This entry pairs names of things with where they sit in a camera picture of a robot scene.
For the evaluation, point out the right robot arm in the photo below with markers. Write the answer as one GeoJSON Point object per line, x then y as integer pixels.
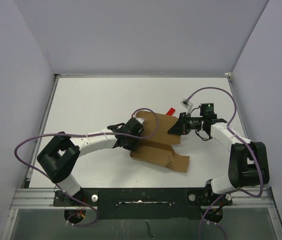
{"type": "Point", "coordinates": [248, 163]}

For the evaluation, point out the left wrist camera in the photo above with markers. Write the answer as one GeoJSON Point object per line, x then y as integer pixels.
{"type": "Point", "coordinates": [139, 119]}

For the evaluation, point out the brown cardboard box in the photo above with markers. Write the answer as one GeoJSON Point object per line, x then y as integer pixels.
{"type": "Point", "coordinates": [158, 150]}

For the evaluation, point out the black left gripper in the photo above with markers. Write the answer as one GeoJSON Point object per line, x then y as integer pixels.
{"type": "Point", "coordinates": [132, 147]}

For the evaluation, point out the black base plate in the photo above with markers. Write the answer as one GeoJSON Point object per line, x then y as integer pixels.
{"type": "Point", "coordinates": [143, 203]}

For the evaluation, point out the red rectangular block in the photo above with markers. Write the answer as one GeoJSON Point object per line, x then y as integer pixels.
{"type": "Point", "coordinates": [170, 112]}

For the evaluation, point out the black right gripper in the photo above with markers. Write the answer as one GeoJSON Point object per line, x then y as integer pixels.
{"type": "Point", "coordinates": [180, 127]}

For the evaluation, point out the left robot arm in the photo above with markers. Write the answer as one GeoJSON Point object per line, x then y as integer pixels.
{"type": "Point", "coordinates": [59, 156]}

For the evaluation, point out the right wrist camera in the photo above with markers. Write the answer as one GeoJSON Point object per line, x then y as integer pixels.
{"type": "Point", "coordinates": [187, 105]}

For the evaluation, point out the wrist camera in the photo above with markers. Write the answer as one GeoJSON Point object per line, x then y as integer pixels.
{"type": "Point", "coordinates": [139, 119]}
{"type": "Point", "coordinates": [187, 105]}

